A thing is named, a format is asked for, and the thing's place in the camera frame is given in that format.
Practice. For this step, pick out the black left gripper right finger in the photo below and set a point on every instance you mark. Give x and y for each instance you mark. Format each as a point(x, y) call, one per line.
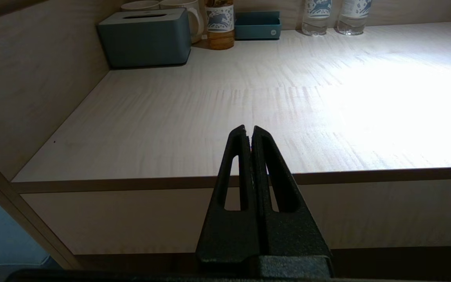
point(292, 235)

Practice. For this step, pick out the grey-blue tissue box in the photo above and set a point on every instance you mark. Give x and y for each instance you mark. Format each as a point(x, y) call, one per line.
point(145, 39)

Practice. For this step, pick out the white ceramic cup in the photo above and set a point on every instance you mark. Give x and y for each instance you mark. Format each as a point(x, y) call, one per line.
point(192, 15)
point(139, 5)

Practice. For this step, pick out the amber tea bottle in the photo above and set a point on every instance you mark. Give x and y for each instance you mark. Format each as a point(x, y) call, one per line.
point(220, 25)

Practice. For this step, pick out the small blue tray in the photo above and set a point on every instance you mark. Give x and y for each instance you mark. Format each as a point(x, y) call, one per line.
point(257, 26)

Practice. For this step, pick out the clear water bottle blue label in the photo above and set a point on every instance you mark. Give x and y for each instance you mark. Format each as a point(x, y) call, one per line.
point(352, 17)
point(316, 17)

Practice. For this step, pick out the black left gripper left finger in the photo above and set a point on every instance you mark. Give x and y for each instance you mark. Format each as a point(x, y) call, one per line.
point(229, 235)

